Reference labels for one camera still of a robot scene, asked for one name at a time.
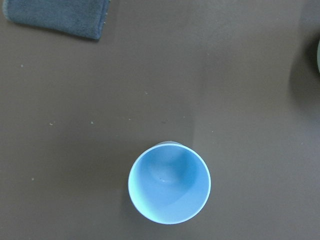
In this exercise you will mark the blue cup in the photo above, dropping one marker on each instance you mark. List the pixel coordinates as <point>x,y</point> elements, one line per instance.
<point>169,183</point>

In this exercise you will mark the dark grey folded cloth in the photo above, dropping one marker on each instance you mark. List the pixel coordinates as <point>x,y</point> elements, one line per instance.
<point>82,18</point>

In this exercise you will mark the green bowl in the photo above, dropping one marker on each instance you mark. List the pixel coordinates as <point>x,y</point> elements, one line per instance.
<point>318,56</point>

